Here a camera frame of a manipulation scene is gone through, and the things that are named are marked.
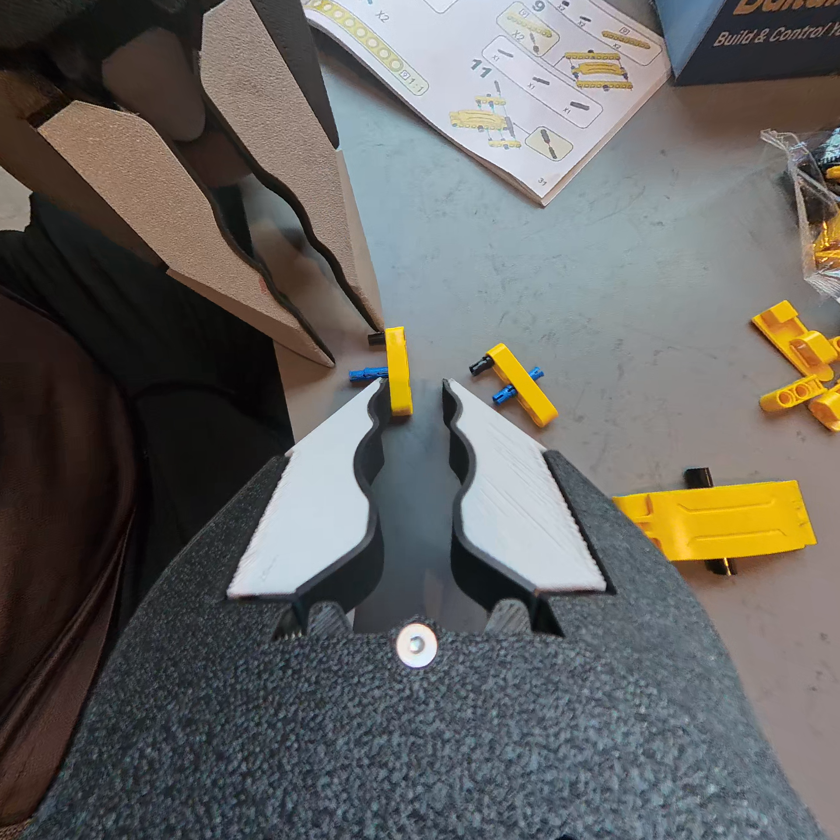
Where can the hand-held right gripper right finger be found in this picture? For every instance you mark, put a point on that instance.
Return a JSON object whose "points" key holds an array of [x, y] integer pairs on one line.
{"points": [[525, 525]]}

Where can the yellow angled panel piece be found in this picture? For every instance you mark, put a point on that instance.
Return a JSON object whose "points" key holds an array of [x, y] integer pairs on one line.
{"points": [[787, 334]]}

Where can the large yellow panel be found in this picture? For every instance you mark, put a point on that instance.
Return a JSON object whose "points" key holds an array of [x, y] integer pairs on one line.
{"points": [[715, 518]]}

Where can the dark blue kit box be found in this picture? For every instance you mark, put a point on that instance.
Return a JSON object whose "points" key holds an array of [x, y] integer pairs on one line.
{"points": [[754, 39]]}

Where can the blue connector pin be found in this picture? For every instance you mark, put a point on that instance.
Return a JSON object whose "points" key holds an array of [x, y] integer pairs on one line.
{"points": [[366, 374], [504, 394]]}

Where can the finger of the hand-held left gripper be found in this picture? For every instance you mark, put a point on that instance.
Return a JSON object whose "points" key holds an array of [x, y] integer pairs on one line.
{"points": [[164, 197], [275, 118]]}

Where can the yellow three-hole beam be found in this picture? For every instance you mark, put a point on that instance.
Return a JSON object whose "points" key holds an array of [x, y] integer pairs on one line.
{"points": [[791, 394]]}

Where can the grey desk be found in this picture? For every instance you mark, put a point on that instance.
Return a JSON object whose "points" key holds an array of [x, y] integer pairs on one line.
{"points": [[590, 295]]}

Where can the person's brown sweater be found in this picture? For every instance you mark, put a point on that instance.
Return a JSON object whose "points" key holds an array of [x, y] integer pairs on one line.
{"points": [[52, 525]]}

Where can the plastic bag of yellow parts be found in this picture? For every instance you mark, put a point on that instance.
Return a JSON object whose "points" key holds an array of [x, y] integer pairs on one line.
{"points": [[814, 197]]}

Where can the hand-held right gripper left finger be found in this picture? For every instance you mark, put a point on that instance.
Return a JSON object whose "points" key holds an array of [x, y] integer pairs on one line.
{"points": [[308, 525]]}

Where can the open instruction booklet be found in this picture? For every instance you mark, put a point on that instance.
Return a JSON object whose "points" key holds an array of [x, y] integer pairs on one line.
{"points": [[492, 79]]}

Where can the person's legs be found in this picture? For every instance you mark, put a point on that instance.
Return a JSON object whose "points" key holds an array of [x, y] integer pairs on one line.
{"points": [[164, 361]]}

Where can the yellow five-hole beam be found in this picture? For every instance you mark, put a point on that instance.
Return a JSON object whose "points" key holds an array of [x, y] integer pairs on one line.
{"points": [[399, 371], [525, 384]]}

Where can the black square connector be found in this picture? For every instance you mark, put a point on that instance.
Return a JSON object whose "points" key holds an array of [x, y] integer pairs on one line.
{"points": [[699, 477]]}

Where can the yellow curved panel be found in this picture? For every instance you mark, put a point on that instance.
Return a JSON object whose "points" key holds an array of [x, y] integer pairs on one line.
{"points": [[827, 410]]}

